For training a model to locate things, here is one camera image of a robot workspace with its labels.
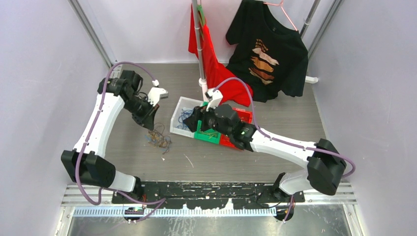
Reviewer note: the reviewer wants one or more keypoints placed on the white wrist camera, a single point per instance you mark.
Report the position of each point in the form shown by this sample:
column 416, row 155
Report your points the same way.
column 214, row 97
column 156, row 94

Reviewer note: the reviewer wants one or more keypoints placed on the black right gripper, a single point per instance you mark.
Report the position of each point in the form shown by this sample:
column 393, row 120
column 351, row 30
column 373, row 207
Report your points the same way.
column 199, row 113

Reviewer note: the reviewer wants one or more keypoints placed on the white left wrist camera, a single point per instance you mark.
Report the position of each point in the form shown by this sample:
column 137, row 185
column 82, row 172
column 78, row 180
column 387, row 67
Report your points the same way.
column 156, row 94

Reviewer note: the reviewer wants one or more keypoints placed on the metal clothes stand pole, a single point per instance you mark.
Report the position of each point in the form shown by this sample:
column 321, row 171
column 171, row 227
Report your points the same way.
column 197, row 28

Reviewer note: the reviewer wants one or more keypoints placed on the red t-shirt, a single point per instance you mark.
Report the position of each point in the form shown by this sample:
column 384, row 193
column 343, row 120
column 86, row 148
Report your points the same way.
column 215, row 71

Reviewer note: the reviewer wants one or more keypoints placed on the red plastic bin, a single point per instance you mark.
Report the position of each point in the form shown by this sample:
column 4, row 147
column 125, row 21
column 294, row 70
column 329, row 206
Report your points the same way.
column 245, row 116

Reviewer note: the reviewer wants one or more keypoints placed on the pink clothes hanger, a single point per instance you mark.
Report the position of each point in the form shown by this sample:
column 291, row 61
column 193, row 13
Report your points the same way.
column 281, row 5

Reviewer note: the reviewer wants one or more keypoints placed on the black printed t-shirt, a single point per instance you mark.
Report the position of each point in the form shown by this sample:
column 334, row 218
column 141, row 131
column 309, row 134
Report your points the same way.
column 268, row 56

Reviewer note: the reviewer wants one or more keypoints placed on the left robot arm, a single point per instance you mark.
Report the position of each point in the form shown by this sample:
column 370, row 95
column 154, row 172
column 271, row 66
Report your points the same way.
column 85, row 163

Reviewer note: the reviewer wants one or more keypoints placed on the green clothes hanger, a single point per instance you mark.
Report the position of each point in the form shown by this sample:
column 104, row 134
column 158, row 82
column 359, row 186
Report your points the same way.
column 201, row 17

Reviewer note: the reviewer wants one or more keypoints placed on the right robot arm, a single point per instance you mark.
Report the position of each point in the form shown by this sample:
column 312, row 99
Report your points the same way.
column 322, row 165

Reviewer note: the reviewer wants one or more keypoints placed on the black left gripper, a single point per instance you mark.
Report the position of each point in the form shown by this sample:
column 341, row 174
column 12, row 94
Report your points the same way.
column 147, row 119

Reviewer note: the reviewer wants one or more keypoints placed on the white plastic bin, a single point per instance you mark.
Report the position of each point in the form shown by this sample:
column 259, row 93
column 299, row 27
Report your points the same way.
column 182, row 111

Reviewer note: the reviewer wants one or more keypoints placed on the green plastic bin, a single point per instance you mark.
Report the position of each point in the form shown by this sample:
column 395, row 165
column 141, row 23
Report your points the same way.
column 209, row 135

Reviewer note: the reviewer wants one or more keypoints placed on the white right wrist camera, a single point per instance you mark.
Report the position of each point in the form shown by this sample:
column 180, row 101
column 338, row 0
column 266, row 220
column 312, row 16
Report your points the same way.
column 214, row 97

